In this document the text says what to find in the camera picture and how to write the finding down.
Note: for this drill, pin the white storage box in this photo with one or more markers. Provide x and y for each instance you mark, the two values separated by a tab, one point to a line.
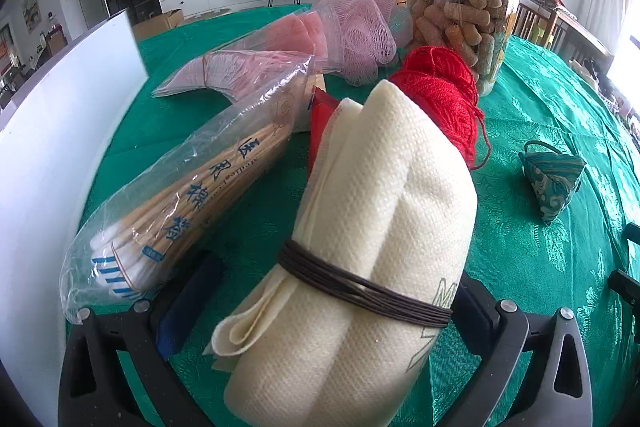
50	157

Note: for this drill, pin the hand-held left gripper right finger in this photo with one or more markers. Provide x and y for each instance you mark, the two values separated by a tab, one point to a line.
479	319

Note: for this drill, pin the pink foam net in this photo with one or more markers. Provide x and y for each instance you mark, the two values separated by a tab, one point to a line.
357	34

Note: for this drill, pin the framed wall picture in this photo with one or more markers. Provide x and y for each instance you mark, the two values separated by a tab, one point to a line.
30	7

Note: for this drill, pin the red yarn ball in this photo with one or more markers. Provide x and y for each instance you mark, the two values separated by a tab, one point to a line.
440	92

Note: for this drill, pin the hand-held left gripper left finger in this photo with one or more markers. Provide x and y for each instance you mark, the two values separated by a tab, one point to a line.
189	304

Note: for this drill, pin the wooden chairs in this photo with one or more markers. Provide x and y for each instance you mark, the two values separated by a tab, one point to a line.
555	24

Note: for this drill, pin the green tablecloth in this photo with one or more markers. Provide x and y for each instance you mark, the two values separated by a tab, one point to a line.
525	267

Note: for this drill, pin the green triangular sachet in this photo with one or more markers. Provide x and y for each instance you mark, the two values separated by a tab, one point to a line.
550	179

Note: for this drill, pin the cardboard box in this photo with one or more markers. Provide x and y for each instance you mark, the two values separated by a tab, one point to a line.
157	24

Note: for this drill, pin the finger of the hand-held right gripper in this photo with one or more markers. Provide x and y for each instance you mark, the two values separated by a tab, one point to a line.
625	286
633	232

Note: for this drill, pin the bag of pink foam nets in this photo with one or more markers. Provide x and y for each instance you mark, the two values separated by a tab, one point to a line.
250	67

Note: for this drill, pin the clear jar of snack sticks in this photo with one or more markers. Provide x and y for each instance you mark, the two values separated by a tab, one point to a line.
460	17

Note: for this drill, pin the red packet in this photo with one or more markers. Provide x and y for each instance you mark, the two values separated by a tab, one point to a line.
320	122

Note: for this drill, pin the bag of cotton swabs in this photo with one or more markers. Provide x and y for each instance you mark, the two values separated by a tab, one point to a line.
200	187

